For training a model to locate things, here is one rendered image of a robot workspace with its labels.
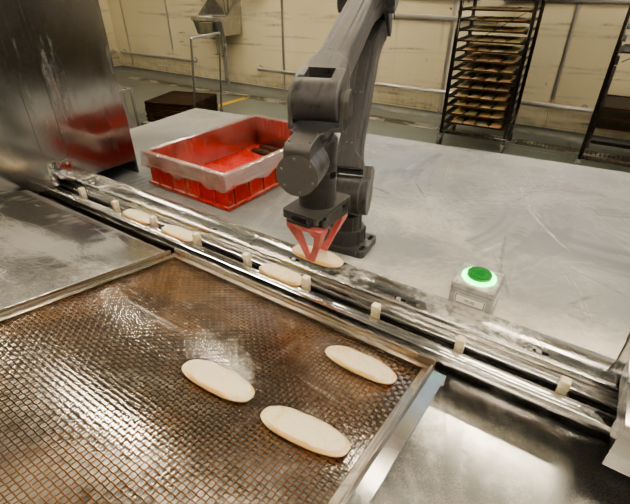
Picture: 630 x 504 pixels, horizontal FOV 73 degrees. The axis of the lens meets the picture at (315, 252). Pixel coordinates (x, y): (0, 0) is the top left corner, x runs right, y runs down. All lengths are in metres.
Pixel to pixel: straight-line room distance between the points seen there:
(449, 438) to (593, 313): 0.40
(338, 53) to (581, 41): 4.35
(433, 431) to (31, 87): 1.12
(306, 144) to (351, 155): 0.33
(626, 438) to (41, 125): 1.26
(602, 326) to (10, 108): 1.29
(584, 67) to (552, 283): 4.11
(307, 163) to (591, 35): 4.49
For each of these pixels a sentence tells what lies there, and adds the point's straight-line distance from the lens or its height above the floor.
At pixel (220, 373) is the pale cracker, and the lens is 0.53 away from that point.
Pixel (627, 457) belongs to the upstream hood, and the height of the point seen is 0.87.
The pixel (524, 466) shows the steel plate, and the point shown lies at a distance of 0.63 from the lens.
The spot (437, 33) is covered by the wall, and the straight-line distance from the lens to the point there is 5.22.
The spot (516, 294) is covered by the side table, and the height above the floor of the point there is 0.82.
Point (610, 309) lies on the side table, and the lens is 0.93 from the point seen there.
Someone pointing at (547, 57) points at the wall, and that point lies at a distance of 4.98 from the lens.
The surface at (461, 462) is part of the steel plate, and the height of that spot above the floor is 0.82.
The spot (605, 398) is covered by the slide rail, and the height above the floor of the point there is 0.85.
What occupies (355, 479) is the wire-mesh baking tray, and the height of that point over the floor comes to 0.94.
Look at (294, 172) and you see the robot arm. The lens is 0.56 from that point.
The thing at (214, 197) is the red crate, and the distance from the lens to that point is 1.12.
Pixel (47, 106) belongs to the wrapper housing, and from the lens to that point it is 1.28.
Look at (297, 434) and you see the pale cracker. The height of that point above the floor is 0.93.
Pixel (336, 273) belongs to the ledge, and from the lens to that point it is 0.79.
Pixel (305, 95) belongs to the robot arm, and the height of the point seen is 1.19.
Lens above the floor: 1.31
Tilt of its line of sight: 32 degrees down
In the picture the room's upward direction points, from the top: straight up
